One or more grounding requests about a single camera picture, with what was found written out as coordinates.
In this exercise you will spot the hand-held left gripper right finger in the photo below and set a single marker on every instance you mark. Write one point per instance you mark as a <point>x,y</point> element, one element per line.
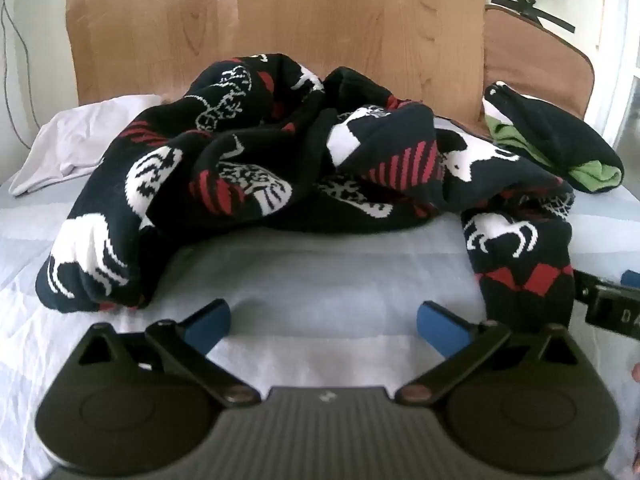
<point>441,326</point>

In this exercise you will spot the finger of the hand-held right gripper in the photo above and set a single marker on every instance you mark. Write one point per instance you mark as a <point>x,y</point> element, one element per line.
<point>586,286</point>
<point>631,278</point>

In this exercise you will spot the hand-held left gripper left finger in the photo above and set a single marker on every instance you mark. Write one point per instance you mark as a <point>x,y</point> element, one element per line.
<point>210,321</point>

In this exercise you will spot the black patterned knit sweater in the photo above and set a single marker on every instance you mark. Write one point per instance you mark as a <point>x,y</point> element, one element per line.
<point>280,160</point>

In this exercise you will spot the grey striped bed sheet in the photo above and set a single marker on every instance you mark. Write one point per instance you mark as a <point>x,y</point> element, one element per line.
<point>320,270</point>

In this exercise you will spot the black and green garment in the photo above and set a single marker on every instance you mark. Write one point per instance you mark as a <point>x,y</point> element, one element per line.
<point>550,140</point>

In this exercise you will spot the white folded cloth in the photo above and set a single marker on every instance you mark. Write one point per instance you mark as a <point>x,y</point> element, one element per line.
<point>70,145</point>

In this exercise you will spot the brown cushion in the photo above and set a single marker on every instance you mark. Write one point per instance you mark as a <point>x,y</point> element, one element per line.
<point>537,55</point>

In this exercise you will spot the black tape strip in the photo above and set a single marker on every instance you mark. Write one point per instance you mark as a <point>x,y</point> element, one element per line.
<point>542,16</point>

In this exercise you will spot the wooden headboard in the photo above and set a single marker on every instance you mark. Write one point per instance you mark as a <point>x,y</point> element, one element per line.
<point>280,25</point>

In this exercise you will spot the white window frame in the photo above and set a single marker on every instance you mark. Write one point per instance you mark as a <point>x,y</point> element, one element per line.
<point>625,90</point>

